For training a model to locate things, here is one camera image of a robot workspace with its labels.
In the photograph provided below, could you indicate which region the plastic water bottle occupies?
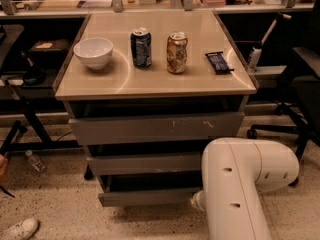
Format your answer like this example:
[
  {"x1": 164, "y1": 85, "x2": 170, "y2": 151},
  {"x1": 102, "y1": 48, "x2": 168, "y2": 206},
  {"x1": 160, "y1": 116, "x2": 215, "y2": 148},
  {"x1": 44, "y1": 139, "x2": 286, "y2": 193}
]
[{"x1": 25, "y1": 150, "x2": 46, "y2": 173}]

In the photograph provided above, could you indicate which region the white bowl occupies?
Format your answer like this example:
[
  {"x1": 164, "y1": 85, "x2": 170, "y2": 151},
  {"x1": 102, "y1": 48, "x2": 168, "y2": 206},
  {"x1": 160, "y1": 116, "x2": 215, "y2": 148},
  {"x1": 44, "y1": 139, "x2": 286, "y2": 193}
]
[{"x1": 73, "y1": 37, "x2": 114, "y2": 70}]

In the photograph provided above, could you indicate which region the blue soda can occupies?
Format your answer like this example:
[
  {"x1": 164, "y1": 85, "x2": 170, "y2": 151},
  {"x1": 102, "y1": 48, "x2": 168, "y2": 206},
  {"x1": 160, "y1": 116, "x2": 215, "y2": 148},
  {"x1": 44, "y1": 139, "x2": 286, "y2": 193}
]
[{"x1": 130, "y1": 27, "x2": 152, "y2": 68}]

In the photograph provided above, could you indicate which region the black joystick controller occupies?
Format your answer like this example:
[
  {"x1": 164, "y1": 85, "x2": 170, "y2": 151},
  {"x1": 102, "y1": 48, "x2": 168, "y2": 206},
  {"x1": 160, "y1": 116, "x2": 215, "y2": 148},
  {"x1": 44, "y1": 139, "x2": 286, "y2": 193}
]
[{"x1": 20, "y1": 51, "x2": 46, "y2": 86}]

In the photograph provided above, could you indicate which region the grey drawer cabinet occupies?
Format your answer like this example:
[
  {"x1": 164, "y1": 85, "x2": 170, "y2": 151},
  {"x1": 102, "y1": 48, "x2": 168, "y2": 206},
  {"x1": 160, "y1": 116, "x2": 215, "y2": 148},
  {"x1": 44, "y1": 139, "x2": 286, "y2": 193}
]
[{"x1": 53, "y1": 10, "x2": 259, "y2": 185}]

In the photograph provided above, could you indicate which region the grey middle drawer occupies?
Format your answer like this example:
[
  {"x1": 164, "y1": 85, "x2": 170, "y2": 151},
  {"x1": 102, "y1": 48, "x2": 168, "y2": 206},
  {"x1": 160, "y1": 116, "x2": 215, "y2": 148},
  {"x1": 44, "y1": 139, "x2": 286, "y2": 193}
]
[{"x1": 87, "y1": 152, "x2": 201, "y2": 175}]

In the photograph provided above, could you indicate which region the grey top drawer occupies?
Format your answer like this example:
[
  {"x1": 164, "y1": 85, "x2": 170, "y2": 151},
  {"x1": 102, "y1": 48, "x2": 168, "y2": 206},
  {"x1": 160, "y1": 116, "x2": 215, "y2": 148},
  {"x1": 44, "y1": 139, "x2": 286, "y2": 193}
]
[{"x1": 69, "y1": 112, "x2": 244, "y2": 145}]

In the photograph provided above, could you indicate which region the black metal stand frame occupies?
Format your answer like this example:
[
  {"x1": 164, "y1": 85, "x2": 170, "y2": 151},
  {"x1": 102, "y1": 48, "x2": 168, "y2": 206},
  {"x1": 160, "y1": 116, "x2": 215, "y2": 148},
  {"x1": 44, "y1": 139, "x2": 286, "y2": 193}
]
[{"x1": 1, "y1": 80, "x2": 82, "y2": 173}]

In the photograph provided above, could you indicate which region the dark blue snack bar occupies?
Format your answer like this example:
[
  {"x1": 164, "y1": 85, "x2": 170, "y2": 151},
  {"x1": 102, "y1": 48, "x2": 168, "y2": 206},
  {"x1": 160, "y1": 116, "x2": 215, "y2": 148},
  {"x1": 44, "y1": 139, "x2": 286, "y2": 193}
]
[{"x1": 205, "y1": 52, "x2": 233, "y2": 74}]

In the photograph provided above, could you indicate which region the orange soda can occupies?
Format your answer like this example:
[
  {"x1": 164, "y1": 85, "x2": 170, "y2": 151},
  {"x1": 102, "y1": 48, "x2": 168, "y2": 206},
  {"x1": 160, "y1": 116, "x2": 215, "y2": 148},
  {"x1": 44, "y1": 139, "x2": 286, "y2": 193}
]
[{"x1": 167, "y1": 31, "x2": 188, "y2": 74}]

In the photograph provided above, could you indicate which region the grey drawer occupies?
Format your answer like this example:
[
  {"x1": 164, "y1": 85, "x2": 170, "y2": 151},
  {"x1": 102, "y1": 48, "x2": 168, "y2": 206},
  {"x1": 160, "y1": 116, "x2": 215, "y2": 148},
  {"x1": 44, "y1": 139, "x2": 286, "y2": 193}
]
[
  {"x1": 69, "y1": 112, "x2": 244, "y2": 145},
  {"x1": 87, "y1": 152, "x2": 201, "y2": 175},
  {"x1": 98, "y1": 171, "x2": 202, "y2": 207}
]

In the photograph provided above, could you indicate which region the black office chair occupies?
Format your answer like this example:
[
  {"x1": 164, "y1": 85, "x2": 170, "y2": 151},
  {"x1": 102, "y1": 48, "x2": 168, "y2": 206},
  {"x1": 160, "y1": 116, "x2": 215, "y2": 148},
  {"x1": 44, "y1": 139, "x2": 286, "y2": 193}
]
[{"x1": 246, "y1": 0, "x2": 320, "y2": 187}]

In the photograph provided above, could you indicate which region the grey bottom drawer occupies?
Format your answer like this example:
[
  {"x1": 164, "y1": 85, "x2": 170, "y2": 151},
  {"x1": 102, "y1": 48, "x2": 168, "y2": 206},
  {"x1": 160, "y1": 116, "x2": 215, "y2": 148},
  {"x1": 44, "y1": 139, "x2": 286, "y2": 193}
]
[{"x1": 98, "y1": 171, "x2": 202, "y2": 207}]

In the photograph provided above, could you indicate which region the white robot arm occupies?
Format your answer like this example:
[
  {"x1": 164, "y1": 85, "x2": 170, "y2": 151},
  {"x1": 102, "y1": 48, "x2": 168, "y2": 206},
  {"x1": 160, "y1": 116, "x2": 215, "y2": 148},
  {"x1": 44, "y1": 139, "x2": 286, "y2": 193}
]
[{"x1": 191, "y1": 138, "x2": 299, "y2": 240}]

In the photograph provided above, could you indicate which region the white shoe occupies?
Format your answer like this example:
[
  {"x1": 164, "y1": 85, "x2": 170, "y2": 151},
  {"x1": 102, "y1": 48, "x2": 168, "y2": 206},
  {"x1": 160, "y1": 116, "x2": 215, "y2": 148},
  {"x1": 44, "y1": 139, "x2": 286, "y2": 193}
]
[{"x1": 0, "y1": 217, "x2": 39, "y2": 240}]

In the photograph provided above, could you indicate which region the black box on shelf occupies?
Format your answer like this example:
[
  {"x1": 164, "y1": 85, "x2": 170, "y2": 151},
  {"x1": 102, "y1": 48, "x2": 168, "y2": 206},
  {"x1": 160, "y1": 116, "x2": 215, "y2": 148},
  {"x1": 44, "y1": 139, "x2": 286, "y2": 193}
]
[{"x1": 29, "y1": 39, "x2": 70, "y2": 61}]

